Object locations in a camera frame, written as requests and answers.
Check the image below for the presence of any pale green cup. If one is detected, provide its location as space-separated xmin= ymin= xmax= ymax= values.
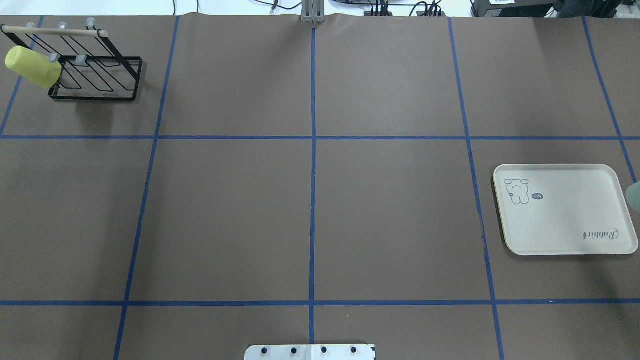
xmin=625 ymin=181 xmax=640 ymax=212

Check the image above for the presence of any black wire cup rack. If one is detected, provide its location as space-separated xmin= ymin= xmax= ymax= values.
xmin=1 ymin=17 xmax=144 ymax=101

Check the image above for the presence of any black box with label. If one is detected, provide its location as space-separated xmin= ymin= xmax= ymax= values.
xmin=470 ymin=0 xmax=557 ymax=18

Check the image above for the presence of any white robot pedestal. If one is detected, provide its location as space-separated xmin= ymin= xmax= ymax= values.
xmin=244 ymin=343 xmax=377 ymax=360

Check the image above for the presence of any aluminium frame post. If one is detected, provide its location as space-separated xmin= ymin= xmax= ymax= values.
xmin=300 ymin=0 xmax=326 ymax=25

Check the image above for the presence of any cream rabbit tray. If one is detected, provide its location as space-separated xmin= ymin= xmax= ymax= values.
xmin=493 ymin=164 xmax=639 ymax=256

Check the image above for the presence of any yellow cup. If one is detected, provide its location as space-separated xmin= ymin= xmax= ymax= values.
xmin=5 ymin=45 xmax=63 ymax=89

